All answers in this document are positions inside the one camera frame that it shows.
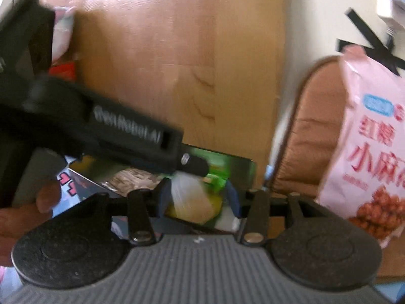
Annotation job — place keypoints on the printed cartoon pig blanket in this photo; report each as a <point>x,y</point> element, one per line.
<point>68,180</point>

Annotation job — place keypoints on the large pink snack bag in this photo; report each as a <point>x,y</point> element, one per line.
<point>364,164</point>

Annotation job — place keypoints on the clear rice cake packet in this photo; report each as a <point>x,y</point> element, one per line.
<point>189,202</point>

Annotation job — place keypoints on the black tape cross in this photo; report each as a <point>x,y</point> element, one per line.
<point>373,44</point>

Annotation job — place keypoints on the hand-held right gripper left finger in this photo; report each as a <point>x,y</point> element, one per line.
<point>164,196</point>

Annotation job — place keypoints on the clear nut snack packet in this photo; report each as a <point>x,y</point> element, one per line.
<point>133,179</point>

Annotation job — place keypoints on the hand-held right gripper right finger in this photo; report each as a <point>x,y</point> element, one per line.
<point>232,201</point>

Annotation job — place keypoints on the green cracker packet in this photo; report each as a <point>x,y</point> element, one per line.
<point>218,171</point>

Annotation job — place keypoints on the pastel plush toy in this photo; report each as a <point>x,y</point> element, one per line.
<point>63,31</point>

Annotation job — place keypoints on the red gift bag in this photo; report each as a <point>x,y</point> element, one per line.
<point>63,71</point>

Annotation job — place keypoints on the black cardboard box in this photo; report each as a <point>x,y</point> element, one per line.
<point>243,171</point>

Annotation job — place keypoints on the person's left hand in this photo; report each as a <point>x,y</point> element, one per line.
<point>19,224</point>

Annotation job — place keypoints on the wooden chair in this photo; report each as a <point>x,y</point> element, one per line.
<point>310,133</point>

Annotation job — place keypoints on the wooden headboard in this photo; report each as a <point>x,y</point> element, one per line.
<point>158,53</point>

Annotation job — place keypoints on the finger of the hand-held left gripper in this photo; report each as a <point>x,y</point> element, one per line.
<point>194,163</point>

